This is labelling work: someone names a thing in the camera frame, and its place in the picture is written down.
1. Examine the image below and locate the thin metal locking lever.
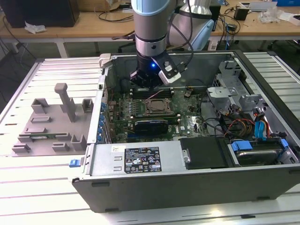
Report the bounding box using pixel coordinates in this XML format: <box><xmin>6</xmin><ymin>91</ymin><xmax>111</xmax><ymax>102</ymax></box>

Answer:
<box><xmin>145</xmin><ymin>90</ymin><xmax>165</xmax><ymax>102</ymax></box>

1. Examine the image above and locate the metal socket cover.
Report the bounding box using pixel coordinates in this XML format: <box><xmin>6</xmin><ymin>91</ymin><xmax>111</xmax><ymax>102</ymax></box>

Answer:
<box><xmin>146</xmin><ymin>98</ymin><xmax>171</xmax><ymax>115</ymax></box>

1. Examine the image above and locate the CPU socket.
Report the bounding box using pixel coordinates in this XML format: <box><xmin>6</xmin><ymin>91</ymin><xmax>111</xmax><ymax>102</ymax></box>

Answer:
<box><xmin>144</xmin><ymin>97</ymin><xmax>172</xmax><ymax>116</ymax></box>

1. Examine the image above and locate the beige case latch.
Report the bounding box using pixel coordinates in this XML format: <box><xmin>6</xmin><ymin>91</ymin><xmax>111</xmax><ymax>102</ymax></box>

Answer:
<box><xmin>98</xmin><ymin>53</ymin><xmax>113</xmax><ymax>69</ymax></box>

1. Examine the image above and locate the black graphics card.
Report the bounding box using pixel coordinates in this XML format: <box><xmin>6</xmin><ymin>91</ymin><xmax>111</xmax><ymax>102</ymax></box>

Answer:
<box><xmin>134</xmin><ymin>119</ymin><xmax>169</xmax><ymax>135</ymax></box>

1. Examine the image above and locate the green motherboard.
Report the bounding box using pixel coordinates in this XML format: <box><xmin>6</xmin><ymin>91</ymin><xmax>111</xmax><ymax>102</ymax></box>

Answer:
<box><xmin>103</xmin><ymin>87</ymin><xmax>211</xmax><ymax>144</ymax></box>

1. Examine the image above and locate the silver metal drive cage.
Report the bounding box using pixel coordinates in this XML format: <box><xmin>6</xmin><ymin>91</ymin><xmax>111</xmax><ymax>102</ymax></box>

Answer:
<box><xmin>207</xmin><ymin>60</ymin><xmax>247</xmax><ymax>115</ymax></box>

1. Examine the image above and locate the wooden desk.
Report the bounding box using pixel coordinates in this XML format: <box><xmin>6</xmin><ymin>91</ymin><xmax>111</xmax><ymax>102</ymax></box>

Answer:
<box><xmin>0</xmin><ymin>0</ymin><xmax>300</xmax><ymax>45</ymax></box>

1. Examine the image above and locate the silver power supply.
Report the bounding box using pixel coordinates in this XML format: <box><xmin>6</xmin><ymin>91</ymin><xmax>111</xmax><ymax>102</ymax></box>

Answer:
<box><xmin>90</xmin><ymin>140</ymin><xmax>188</xmax><ymax>176</ymax></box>

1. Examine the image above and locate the grey parts rack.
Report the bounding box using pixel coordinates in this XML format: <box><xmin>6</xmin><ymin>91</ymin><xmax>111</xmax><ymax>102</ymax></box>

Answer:
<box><xmin>13</xmin><ymin>83</ymin><xmax>95</xmax><ymax>157</ymax></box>

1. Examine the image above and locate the small black box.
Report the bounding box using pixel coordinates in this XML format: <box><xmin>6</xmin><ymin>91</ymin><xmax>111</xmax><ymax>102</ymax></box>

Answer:
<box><xmin>233</xmin><ymin>7</ymin><xmax>248</xmax><ymax>21</ymax></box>

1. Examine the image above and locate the green RAM stick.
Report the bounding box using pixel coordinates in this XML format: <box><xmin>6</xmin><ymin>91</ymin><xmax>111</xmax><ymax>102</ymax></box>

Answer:
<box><xmin>20</xmin><ymin>133</ymin><xmax>69</xmax><ymax>138</ymax></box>

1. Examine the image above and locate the crumpled white paper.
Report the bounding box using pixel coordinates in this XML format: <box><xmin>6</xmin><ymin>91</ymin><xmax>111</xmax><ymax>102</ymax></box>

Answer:
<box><xmin>24</xmin><ymin>21</ymin><xmax>47</xmax><ymax>34</ymax></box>

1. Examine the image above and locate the large black monitor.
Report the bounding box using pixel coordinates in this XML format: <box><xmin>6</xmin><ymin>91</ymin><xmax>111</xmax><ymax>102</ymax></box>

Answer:
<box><xmin>0</xmin><ymin>0</ymin><xmax>80</xmax><ymax>28</ymax></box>

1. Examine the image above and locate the black open PC case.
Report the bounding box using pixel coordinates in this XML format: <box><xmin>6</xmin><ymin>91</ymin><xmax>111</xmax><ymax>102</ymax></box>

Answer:
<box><xmin>67</xmin><ymin>49</ymin><xmax>300</xmax><ymax>213</ymax></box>

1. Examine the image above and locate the hard disk in blue carrier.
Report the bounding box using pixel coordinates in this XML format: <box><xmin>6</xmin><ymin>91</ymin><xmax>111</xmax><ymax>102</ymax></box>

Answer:
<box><xmin>230</xmin><ymin>139</ymin><xmax>289</xmax><ymax>166</ymax></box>

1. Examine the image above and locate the crumpled clear plastic bag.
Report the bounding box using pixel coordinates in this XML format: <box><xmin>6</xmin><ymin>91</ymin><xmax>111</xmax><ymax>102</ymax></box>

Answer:
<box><xmin>259</xmin><ymin>7</ymin><xmax>281</xmax><ymax>23</ymax></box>

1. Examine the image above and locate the flat white box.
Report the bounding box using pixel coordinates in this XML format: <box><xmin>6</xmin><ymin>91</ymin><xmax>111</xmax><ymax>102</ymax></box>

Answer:
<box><xmin>280</xmin><ymin>11</ymin><xmax>300</xmax><ymax>25</ymax></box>

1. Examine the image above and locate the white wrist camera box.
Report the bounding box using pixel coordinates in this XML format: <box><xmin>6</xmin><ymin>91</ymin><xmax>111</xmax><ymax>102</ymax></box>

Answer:
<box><xmin>153</xmin><ymin>56</ymin><xmax>182</xmax><ymax>86</ymax></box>

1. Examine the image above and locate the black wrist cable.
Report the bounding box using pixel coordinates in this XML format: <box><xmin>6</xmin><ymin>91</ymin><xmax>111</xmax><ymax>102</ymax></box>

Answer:
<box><xmin>170</xmin><ymin>0</ymin><xmax>195</xmax><ymax>71</ymax></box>

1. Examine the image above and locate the red wire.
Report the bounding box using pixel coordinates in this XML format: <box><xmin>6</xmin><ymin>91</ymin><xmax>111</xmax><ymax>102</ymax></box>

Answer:
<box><xmin>226</xmin><ymin>119</ymin><xmax>255</xmax><ymax>138</ymax></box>

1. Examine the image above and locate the blue flat wire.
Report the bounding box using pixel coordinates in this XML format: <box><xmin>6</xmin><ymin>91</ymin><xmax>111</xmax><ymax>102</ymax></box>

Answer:
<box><xmin>254</xmin><ymin>112</ymin><xmax>268</xmax><ymax>141</ymax></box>

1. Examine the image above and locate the orange flat wire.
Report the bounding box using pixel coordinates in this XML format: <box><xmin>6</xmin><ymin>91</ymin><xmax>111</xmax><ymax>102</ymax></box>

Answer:
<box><xmin>262</xmin><ymin>117</ymin><xmax>282</xmax><ymax>141</ymax></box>

